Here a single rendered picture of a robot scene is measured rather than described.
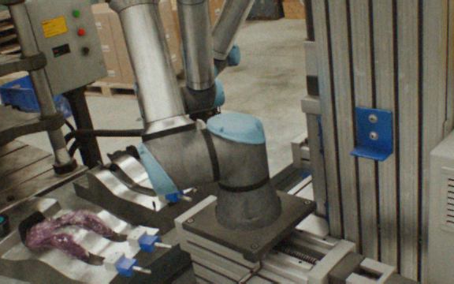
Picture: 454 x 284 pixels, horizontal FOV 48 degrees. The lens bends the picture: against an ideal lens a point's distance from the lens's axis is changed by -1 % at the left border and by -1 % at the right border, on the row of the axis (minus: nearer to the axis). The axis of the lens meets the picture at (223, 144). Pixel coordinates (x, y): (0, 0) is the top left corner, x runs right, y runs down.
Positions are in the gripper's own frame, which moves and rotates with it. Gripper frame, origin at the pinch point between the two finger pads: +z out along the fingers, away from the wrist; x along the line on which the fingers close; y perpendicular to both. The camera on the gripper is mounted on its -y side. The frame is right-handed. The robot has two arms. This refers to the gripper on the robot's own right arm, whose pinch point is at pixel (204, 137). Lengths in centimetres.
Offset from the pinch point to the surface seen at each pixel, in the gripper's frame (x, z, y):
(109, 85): 184, 80, -358
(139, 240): -47, 8, 20
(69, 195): -37, 15, -39
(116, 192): -35.5, 6.1, -7.4
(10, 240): -70, 5, -12
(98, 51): 10, -25, -73
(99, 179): -36.1, 2.6, -14.7
